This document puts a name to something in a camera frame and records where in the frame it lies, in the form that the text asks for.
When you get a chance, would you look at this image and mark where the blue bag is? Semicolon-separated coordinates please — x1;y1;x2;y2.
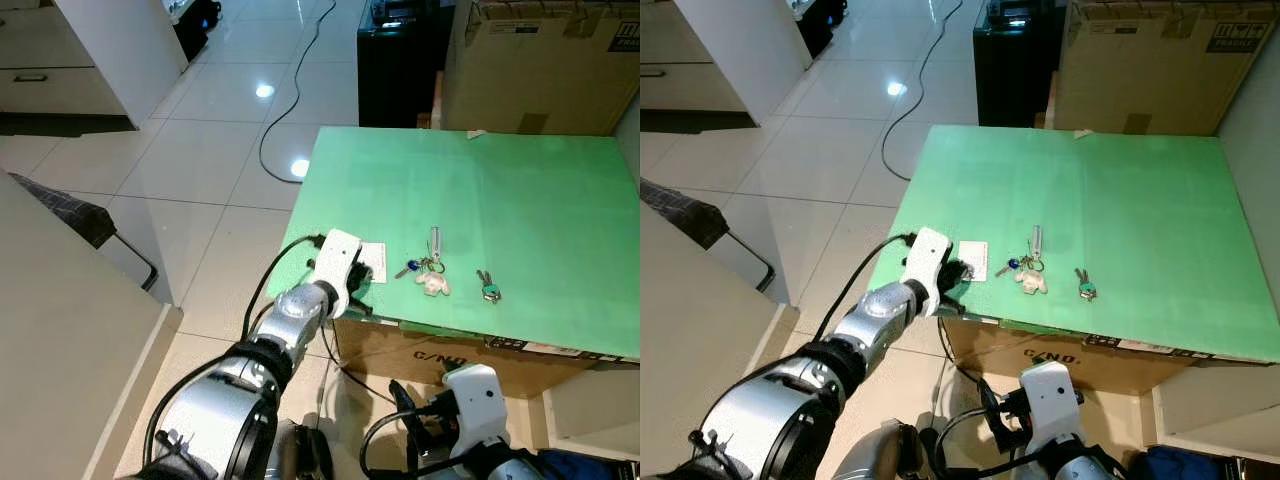
1140;445;1241;480
535;448;611;480

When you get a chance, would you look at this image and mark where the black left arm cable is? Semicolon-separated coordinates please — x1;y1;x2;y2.
808;232;917;346
143;234;327;471

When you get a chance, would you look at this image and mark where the key bunch with white plush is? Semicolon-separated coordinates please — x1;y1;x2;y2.
994;224;1050;297
394;226;452;299

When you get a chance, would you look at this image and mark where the brown printed cardboard box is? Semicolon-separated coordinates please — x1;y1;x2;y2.
938;316;1206;397
328;312;641;401

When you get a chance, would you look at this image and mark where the grey fabric chair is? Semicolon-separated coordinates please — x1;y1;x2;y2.
8;172;161;293
640;178;778;294

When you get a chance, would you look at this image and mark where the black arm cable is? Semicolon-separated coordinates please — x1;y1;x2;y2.
143;234;327;471
935;405;1041;480
358;405;471;480
808;232;917;346

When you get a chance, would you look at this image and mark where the black floor cable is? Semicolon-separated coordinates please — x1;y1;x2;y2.
258;0;338;185
880;0;966;184

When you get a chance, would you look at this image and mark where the large cardboard box fragile print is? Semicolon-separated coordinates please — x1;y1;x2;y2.
1055;0;1280;137
440;0;641;137

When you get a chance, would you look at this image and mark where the white tall cabinet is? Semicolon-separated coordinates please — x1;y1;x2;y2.
668;0;813;127
52;0;193;129

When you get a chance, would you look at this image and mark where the silver robot leg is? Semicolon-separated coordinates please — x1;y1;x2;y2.
268;418;337;480
828;418;941;480

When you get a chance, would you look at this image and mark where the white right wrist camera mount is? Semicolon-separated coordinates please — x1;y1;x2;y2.
1019;360;1088;449
442;363;511;453

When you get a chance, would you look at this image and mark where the black cabinet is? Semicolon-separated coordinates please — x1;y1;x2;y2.
972;0;1069;129
357;0;463;129

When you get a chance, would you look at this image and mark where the beige drawer cabinet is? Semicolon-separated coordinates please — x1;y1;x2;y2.
640;8;758;113
0;8;136;117

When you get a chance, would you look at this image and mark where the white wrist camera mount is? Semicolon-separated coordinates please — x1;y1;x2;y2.
902;227;952;317
442;363;511;453
310;229;364;319
1019;360;1088;449

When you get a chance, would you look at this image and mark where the green table board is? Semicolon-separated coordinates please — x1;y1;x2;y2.
866;124;1280;363
266;125;641;363

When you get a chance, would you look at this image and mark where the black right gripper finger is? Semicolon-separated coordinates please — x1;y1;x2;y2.
387;378;419;441
974;377;1001;441

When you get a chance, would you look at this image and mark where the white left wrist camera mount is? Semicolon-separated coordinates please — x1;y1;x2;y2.
310;229;364;319
902;227;952;317

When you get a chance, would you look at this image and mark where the white low shelf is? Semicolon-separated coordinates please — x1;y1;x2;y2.
1150;360;1280;463
540;362;641;463

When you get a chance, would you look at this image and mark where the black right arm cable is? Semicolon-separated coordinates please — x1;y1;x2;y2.
358;405;471;480
935;405;1041;480

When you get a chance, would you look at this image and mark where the white key card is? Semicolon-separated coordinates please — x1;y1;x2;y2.
958;240;990;284
358;242;388;286

